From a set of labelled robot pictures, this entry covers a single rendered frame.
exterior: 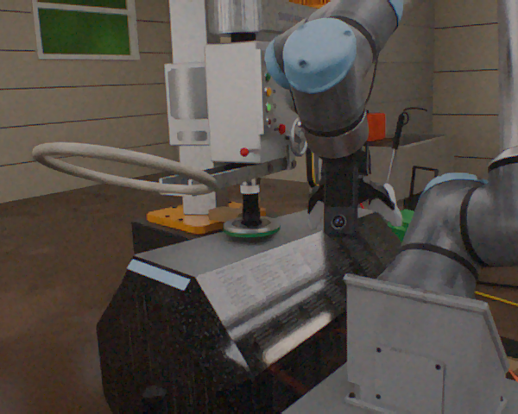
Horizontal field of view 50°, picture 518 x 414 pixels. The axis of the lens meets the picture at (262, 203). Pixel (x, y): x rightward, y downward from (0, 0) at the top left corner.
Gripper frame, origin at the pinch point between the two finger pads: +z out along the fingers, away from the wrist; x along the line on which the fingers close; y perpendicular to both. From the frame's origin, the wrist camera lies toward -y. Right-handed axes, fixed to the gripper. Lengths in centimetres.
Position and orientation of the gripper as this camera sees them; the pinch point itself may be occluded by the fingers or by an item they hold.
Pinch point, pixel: (355, 231)
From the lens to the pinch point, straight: 95.0
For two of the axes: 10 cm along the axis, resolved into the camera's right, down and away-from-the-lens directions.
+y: 1.4, -7.8, 6.0
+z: 2.5, 6.2, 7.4
